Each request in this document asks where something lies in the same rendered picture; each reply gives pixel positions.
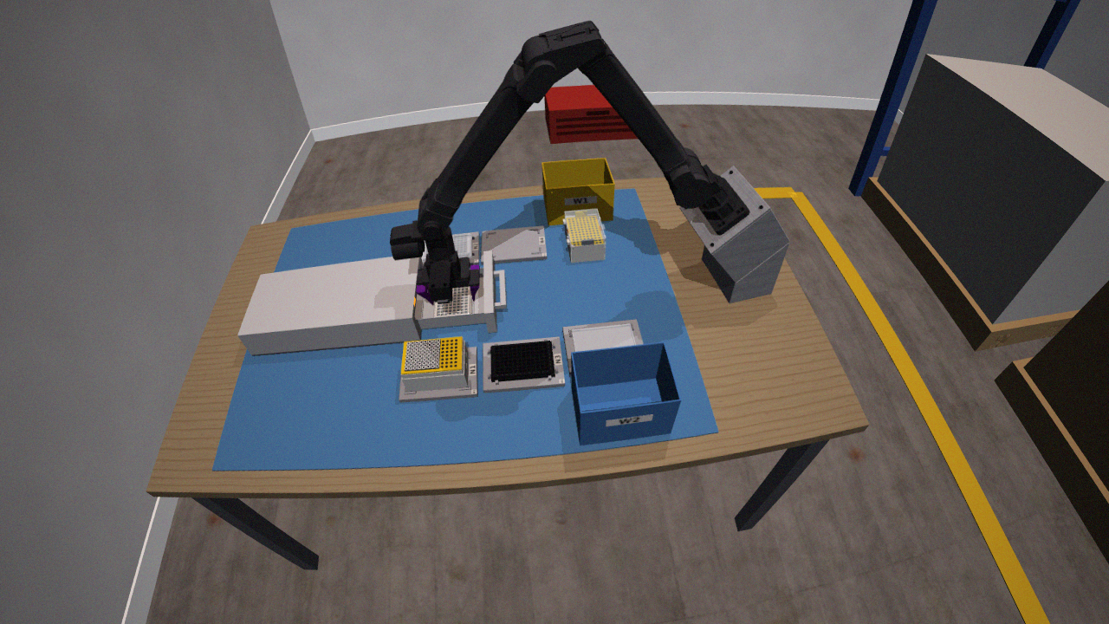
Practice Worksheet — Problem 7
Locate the blue bench mat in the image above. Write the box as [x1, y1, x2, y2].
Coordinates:
[212, 188, 719, 471]

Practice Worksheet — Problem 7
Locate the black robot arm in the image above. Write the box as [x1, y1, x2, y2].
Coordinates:
[390, 21, 749, 304]

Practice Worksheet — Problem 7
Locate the blue open-top bin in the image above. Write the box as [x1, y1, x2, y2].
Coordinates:
[571, 342, 681, 444]

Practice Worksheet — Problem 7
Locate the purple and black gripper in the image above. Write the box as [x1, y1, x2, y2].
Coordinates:
[416, 250, 480, 305]

